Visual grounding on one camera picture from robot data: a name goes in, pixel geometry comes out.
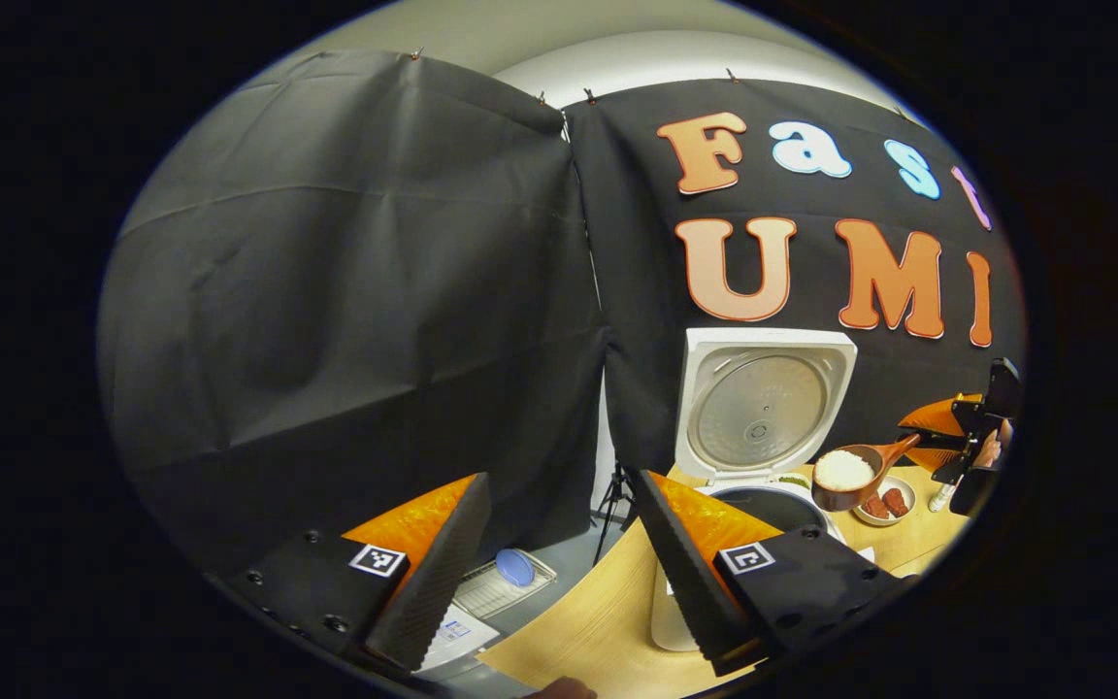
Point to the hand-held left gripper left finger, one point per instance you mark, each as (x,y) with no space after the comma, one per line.
(447,582)

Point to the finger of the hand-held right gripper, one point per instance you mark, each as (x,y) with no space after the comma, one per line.
(937,456)
(937,417)

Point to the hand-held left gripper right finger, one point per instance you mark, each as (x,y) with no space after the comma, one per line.
(680,582)

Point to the brown wooden spoon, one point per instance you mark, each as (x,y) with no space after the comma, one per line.
(894,454)

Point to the white rice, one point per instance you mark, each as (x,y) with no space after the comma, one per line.
(843,471)

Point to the white rice cooker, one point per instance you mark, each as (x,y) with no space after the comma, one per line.
(705,347)

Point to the white drink bottle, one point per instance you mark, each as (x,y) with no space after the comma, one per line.
(941,498)

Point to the white round plate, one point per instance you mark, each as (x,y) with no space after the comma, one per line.
(899,483)

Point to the white printed paper sheet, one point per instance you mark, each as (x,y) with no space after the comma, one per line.
(457,636)

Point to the red meat piece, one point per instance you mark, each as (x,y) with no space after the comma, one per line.
(875,506)
(896,501)

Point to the blue round object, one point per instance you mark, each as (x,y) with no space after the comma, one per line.
(514,567)

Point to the black tripod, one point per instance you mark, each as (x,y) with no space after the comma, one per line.
(615,505)

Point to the black backdrop cloth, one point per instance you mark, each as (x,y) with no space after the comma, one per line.
(326,291)

